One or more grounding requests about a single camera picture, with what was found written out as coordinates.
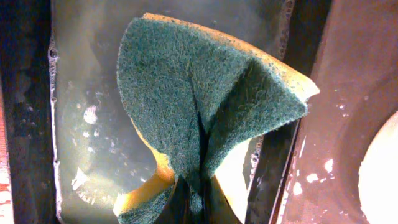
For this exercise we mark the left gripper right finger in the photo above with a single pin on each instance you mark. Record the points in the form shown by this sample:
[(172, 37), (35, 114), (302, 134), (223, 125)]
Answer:
[(215, 204)]

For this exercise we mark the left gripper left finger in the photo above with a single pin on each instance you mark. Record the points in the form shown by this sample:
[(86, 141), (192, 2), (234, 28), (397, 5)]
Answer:
[(177, 208)]

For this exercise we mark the green and yellow sponge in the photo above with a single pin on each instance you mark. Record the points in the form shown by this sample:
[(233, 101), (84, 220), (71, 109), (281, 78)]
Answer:
[(195, 95)]

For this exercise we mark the white plate teal streak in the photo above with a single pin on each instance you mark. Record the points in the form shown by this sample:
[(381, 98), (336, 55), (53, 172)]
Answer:
[(377, 184)]

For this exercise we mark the small dark green tray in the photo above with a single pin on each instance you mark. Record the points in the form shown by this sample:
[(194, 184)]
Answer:
[(72, 148)]

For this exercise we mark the large brown serving tray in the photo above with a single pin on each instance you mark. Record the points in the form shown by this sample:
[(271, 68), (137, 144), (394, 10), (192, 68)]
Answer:
[(356, 71)]

